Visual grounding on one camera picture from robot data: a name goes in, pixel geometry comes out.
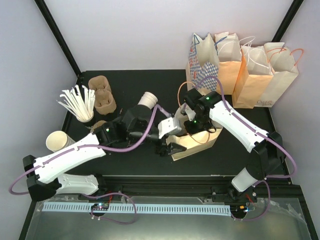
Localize beige paper bag orange handles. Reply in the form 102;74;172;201
255;42;304;108

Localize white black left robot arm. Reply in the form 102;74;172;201
22;104;186;202

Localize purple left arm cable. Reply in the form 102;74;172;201
8;103;173;196

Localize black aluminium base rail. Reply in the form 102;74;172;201
37;174;305;203

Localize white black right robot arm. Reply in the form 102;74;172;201
184;88;286;202

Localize cream paper bag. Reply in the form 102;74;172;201
166;104;222;161

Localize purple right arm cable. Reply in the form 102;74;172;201
194;76;297;180

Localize orange paper bag white handles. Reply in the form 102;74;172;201
232;40;274;109

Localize white cup of straws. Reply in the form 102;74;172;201
57;84;96;123

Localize brown pulp carrier on table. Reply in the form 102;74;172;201
90;120;106;133

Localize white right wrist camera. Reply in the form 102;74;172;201
180;103;196;122

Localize kraft paper cup stack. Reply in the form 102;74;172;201
45;130;75;153

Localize blue patterned paper bag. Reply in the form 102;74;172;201
185;33;220;91

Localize orange paper bag blue handles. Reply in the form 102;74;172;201
214;31;242;95

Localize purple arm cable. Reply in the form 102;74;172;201
8;103;173;196
194;76;297;180

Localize light blue cable duct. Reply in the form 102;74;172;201
42;202;231;217

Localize brown pulp cup carrier stack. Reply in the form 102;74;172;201
88;75;117;115

